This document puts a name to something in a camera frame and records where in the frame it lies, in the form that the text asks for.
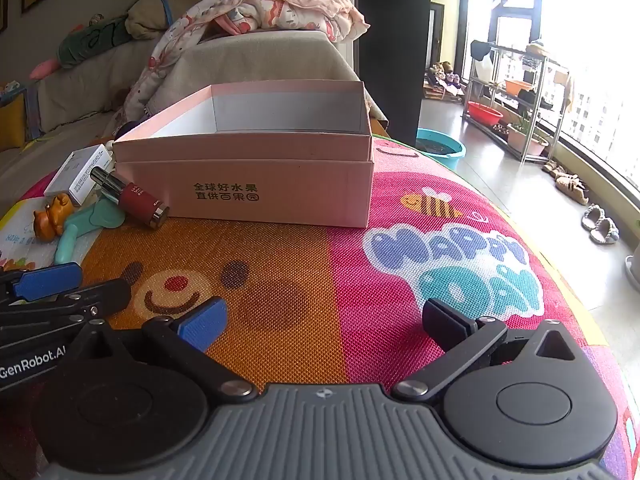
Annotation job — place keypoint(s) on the potted plant in pink pot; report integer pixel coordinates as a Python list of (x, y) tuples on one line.
[(534, 145)]

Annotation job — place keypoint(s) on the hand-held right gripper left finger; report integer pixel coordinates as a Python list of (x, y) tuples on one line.
[(202, 327)]

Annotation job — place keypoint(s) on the brown cardboard box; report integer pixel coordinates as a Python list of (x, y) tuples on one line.
[(280, 195)]

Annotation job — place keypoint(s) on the orange bear figurine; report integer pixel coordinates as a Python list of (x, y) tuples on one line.
[(52, 215)]

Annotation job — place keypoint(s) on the orange plastic basin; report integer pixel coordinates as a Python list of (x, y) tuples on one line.
[(517, 85)]

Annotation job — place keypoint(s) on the colourful cartoon play mat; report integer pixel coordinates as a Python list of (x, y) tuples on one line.
[(310, 270)]

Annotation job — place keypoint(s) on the red plastic basin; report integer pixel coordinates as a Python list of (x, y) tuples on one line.
[(484, 114)]

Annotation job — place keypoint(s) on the teal plastic basin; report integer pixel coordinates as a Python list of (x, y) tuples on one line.
[(440, 147)]

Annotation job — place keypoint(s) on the yellow cushion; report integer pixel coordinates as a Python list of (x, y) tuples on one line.
[(12, 120)]

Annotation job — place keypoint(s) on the pink soft toy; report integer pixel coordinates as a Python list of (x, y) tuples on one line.
[(42, 68)]

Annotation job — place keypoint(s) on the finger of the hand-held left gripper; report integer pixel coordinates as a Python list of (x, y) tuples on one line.
[(100, 292), (47, 280)]

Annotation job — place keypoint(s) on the white flower pot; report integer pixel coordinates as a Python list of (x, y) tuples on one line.
[(633, 265)]

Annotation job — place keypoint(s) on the floral pink blanket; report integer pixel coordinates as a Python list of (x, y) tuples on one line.
[(165, 55)]

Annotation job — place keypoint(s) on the small white carton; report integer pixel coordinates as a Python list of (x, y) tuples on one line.
[(75, 172)]

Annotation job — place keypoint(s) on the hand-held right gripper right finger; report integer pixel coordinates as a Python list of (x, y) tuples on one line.
[(445, 322)]

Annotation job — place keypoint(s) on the metal storage rack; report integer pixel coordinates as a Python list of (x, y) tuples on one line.
[(542, 85)]

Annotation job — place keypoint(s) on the pair of beige sandals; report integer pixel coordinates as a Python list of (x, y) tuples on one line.
[(570, 185)]

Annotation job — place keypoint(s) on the teal plastic tool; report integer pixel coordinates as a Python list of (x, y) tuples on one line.
[(95, 217)]

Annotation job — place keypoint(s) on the pair of grey slippers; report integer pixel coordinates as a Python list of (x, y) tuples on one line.
[(600, 225)]

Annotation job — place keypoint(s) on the sofa with beige cover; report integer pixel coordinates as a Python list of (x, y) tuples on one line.
[(85, 85)]

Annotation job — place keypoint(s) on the plush toys on wooden crate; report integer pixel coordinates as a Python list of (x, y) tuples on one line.
[(445, 80)]

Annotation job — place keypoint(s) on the dark red cosmetic bottle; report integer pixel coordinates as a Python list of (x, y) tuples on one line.
[(135, 197)]

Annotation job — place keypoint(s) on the patterned plastic packet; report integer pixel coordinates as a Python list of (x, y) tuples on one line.
[(20, 240)]

